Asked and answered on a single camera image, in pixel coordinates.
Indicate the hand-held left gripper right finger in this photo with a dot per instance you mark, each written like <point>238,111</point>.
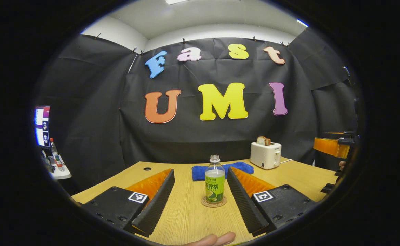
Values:
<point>242,205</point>

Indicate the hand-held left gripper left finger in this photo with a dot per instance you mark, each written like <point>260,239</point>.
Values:
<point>155,205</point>

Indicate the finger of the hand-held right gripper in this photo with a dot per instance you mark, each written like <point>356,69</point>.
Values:
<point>330,147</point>
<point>340,133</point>

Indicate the green label water bottle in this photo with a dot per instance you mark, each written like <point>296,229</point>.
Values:
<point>215,186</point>

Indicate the round wooden coaster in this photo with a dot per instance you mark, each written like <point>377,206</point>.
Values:
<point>207,204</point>

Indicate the red label bottle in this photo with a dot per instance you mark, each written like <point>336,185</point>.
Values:
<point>56,157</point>

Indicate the blue towel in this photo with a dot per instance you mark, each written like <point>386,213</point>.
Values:
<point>198,172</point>

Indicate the white toaster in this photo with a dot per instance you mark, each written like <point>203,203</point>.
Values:
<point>265,155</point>

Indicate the bread slice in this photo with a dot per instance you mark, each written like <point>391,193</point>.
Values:
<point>263,140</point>

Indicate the computer monitor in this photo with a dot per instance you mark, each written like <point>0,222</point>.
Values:
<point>42,126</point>

